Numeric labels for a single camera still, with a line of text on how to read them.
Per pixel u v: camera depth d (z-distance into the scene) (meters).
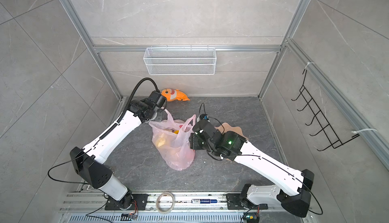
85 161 0.41
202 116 0.61
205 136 0.48
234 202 0.73
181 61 1.01
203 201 0.73
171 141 0.84
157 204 0.72
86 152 0.42
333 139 0.60
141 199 0.73
